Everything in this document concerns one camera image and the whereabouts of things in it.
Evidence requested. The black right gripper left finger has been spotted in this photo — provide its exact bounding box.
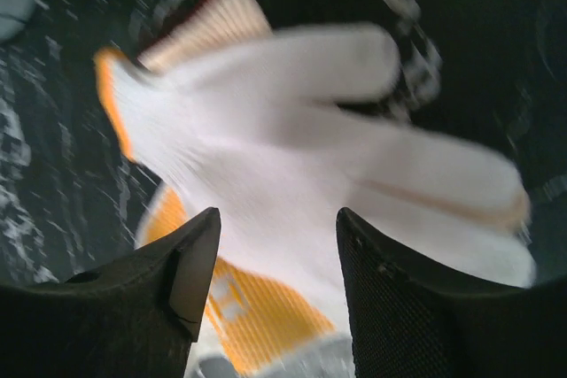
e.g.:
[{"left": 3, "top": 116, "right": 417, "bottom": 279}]
[{"left": 1, "top": 208, "right": 221, "bottom": 377}]

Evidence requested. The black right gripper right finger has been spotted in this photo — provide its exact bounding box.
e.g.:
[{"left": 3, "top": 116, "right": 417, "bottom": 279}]
[{"left": 336, "top": 208, "right": 566, "bottom": 377}]

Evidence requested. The white glove orange cuff top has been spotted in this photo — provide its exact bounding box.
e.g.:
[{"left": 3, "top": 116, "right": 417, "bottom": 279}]
[{"left": 95, "top": 24, "right": 536, "bottom": 334}]

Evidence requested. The orange dotted white glove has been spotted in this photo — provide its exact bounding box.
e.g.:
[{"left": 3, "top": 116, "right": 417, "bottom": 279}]
[{"left": 186, "top": 192, "right": 354, "bottom": 377}]

